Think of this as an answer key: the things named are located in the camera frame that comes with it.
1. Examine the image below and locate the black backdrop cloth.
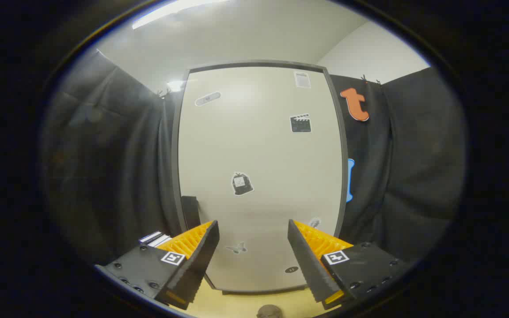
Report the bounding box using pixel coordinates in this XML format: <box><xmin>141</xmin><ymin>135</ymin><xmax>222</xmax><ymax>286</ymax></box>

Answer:
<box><xmin>40</xmin><ymin>49</ymin><xmax>466</xmax><ymax>266</ymax></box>

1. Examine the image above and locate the grey shoe cabinet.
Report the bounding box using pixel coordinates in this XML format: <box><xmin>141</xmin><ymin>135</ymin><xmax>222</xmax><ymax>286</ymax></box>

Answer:
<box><xmin>171</xmin><ymin>59</ymin><xmax>349</xmax><ymax>295</ymax></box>

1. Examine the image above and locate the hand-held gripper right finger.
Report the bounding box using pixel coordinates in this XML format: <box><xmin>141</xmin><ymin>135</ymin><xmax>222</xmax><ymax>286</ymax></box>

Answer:
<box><xmin>287</xmin><ymin>219</ymin><xmax>409</xmax><ymax>310</ymax></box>

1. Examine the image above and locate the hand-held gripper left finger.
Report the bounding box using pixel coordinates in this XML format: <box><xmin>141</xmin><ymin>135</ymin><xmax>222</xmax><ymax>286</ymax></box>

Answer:
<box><xmin>95</xmin><ymin>220</ymin><xmax>220</xmax><ymax>310</ymax></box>

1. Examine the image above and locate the cream shoe cabinet door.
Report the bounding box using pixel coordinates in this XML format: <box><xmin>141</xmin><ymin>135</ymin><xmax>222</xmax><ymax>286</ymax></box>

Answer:
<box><xmin>178</xmin><ymin>66</ymin><xmax>343</xmax><ymax>292</ymax></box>

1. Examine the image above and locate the black door handle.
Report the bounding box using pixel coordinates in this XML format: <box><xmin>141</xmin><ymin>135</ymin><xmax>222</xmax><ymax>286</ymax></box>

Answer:
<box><xmin>181</xmin><ymin>195</ymin><xmax>202</xmax><ymax>230</ymax></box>

